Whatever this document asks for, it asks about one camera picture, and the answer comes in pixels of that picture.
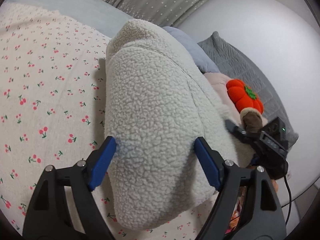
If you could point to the red patterned box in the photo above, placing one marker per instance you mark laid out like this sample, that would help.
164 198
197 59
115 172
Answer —
233 223

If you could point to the person's right hand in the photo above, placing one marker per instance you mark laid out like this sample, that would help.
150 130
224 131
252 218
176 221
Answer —
275 185

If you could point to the white fleece zip jacket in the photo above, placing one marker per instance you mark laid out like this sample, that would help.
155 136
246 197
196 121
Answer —
157 104

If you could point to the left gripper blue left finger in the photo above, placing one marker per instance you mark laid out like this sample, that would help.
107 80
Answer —
99 161

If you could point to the brown folded garment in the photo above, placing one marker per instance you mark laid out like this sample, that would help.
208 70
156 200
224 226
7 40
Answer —
252 120

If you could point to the grey quilted pillow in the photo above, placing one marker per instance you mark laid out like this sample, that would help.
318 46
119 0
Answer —
236 65

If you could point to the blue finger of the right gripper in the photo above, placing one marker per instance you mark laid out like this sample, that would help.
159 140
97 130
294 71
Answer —
236 131

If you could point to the cherry print bed cloth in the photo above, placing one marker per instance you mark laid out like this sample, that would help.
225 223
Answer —
52 99

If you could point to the folded blue-grey blanket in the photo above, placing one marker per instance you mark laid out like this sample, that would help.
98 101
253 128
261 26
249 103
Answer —
201 59

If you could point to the pink pillow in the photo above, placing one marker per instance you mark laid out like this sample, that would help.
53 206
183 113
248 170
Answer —
218 81

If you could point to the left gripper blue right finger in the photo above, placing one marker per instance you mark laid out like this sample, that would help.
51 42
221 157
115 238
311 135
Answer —
211 162

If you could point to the orange pumpkin plush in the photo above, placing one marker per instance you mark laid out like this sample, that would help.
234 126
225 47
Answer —
243 96

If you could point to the grey bed with sheet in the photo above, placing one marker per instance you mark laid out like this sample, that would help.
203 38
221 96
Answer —
97 14

